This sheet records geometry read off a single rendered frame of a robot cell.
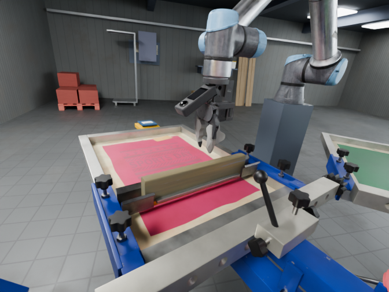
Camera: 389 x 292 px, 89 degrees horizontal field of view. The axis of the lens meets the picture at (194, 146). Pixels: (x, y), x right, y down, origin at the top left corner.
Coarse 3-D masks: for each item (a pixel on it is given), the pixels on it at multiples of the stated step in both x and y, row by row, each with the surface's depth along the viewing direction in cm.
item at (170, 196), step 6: (234, 174) 71; (216, 180) 66; (222, 180) 67; (198, 186) 62; (204, 186) 63; (210, 186) 64; (174, 192) 58; (180, 192) 58; (186, 192) 59; (156, 198) 55; (162, 198) 55; (168, 198) 56
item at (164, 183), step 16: (208, 160) 65; (224, 160) 66; (240, 160) 71; (144, 176) 53; (160, 176) 54; (176, 176) 56; (192, 176) 60; (208, 176) 64; (224, 176) 69; (144, 192) 53; (160, 192) 55
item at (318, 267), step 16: (304, 240) 39; (272, 256) 40; (288, 256) 37; (304, 256) 36; (320, 256) 36; (304, 272) 35; (320, 272) 33; (336, 272) 34; (304, 288) 35; (320, 288) 33; (336, 288) 31; (352, 288) 31; (368, 288) 31
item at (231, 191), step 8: (176, 136) 114; (152, 144) 100; (160, 144) 101; (184, 144) 104; (192, 152) 95; (200, 152) 96; (224, 184) 72; (232, 184) 72; (240, 184) 72; (248, 184) 73; (200, 192) 66; (208, 192) 66; (216, 192) 67; (224, 192) 67; (232, 192) 67; (240, 192) 68; (248, 192) 68; (208, 200) 62; (216, 200) 63; (224, 200) 63; (232, 200) 63
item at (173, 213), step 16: (128, 144) 98; (144, 144) 100; (112, 160) 81; (128, 176) 72; (160, 208) 57; (176, 208) 58; (192, 208) 58; (208, 208) 59; (160, 224) 52; (176, 224) 52
